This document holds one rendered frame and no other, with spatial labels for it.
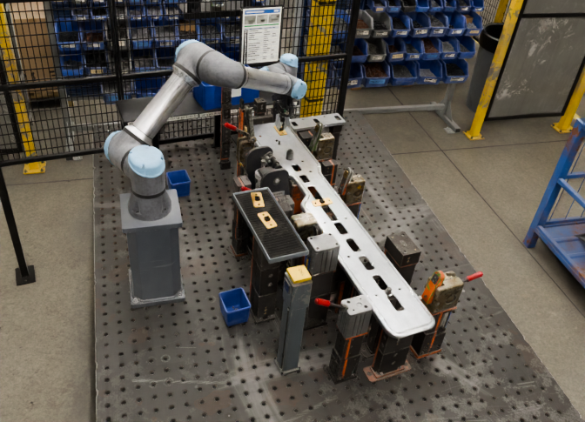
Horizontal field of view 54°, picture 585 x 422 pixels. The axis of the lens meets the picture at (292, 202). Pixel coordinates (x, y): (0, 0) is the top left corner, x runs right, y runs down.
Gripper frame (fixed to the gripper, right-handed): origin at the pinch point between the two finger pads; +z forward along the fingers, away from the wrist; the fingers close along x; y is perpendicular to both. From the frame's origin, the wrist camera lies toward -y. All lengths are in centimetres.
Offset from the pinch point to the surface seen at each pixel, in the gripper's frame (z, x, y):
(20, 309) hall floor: 110, -127, -29
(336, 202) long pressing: 8.2, 5.7, 48.4
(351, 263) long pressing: 8, -6, 83
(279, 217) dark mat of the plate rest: -8, -29, 69
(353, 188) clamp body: 6.8, 15.9, 43.4
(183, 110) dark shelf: 7, -36, -36
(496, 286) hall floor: 108, 135, 41
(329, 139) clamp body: 5.2, 21.6, 8.3
